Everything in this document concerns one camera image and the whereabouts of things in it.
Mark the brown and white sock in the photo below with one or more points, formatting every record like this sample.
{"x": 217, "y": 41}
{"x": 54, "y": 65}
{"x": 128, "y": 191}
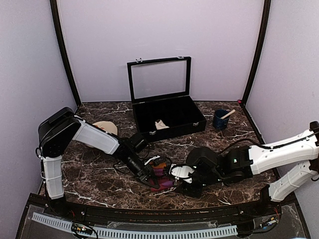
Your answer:
{"x": 160, "y": 124}

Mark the maroon purple orange sock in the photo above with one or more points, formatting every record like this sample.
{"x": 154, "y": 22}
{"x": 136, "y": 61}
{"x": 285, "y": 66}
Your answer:
{"x": 164, "y": 181}

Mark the dark blue mug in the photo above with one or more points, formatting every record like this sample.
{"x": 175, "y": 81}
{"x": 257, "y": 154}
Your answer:
{"x": 219, "y": 123}

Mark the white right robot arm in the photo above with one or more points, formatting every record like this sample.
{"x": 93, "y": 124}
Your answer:
{"x": 244, "y": 162}

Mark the black front table rail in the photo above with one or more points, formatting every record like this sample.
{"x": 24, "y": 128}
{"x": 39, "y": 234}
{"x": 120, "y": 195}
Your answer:
{"x": 126, "y": 205}

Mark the black display box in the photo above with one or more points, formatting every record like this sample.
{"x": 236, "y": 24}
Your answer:
{"x": 160, "y": 90}

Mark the black corner post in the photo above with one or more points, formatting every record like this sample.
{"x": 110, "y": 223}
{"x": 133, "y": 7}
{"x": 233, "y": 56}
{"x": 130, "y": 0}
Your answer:
{"x": 63, "y": 51}
{"x": 258, "y": 51}

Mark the wooden stick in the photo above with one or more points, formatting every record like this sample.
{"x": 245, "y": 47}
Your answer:
{"x": 228, "y": 114}

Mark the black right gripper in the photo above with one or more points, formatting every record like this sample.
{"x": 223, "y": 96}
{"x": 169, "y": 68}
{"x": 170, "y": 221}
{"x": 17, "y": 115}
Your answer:
{"x": 187, "y": 190}

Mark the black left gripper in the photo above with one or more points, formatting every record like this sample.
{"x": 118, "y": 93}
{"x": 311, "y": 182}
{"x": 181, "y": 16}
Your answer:
{"x": 146, "y": 169}

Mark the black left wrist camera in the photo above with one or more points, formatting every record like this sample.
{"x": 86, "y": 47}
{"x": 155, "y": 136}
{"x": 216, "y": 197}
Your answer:
{"x": 138, "y": 142}

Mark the white slotted cable duct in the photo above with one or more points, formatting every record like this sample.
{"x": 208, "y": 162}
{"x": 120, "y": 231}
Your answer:
{"x": 139, "y": 231}

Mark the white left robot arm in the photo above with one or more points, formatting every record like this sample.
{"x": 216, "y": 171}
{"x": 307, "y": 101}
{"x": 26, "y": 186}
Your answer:
{"x": 56, "y": 133}

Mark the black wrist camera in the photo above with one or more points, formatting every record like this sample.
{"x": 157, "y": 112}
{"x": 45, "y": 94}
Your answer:
{"x": 138, "y": 142}
{"x": 203, "y": 158}

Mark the black left corner post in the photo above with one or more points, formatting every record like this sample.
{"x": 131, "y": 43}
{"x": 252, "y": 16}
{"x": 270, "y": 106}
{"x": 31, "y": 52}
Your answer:
{"x": 63, "y": 51}

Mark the black right corner post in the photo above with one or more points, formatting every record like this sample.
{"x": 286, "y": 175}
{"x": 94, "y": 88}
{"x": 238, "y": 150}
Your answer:
{"x": 258, "y": 51}

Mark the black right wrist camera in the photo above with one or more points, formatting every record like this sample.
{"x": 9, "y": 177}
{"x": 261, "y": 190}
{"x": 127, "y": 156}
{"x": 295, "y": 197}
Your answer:
{"x": 203, "y": 158}

